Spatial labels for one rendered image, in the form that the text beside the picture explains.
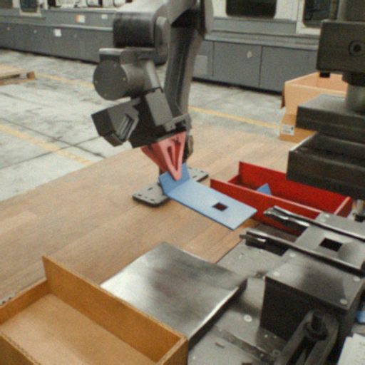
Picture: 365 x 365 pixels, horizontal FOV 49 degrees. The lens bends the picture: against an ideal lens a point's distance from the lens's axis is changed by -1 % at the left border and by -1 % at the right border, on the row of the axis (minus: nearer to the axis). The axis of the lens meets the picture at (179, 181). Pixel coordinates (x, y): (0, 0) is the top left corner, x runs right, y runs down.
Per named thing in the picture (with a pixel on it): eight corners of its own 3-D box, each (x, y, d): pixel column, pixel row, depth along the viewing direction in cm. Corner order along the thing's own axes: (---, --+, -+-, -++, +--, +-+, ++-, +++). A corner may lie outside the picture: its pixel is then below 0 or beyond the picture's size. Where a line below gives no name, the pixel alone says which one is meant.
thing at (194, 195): (182, 177, 73) (184, 162, 71) (256, 212, 65) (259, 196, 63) (156, 191, 68) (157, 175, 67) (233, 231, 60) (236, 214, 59)
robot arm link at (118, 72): (140, 103, 57) (140, 12, 53) (86, 98, 60) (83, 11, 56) (169, 95, 67) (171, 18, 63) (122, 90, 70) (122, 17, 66)
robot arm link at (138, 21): (156, 14, 58) (212, -34, 80) (101, 13, 61) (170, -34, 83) (165, 90, 66) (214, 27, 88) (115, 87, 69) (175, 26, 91)
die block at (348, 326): (314, 255, 68) (321, 216, 64) (378, 278, 62) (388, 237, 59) (259, 326, 53) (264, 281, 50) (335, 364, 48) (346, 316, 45)
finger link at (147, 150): (183, 184, 64) (163, 127, 62) (153, 188, 69) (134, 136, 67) (208, 169, 69) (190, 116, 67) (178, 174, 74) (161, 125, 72)
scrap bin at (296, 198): (238, 184, 92) (239, 160, 90) (350, 218, 79) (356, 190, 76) (208, 204, 84) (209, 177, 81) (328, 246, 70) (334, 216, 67)
